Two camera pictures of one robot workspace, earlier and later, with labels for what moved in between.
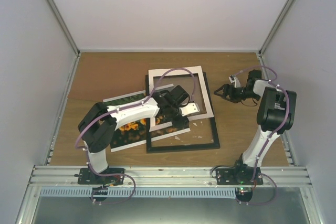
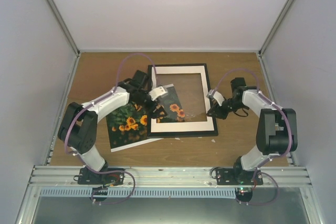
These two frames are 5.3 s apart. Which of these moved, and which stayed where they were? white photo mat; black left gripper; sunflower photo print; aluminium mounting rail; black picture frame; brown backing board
Moved: black left gripper; white photo mat; black picture frame
Stayed: aluminium mounting rail; brown backing board; sunflower photo print
